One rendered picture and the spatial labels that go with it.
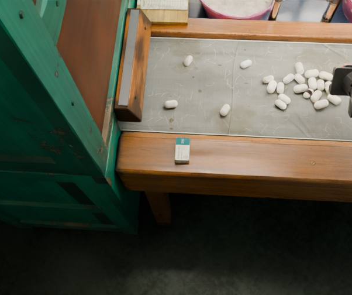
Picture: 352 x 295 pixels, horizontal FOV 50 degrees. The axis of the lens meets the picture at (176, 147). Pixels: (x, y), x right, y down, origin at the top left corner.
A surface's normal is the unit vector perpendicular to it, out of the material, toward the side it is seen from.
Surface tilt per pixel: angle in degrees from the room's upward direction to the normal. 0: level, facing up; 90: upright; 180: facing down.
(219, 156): 0
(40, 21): 90
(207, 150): 0
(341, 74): 51
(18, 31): 90
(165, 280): 0
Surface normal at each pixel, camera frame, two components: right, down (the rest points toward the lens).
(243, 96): -0.03, -0.37
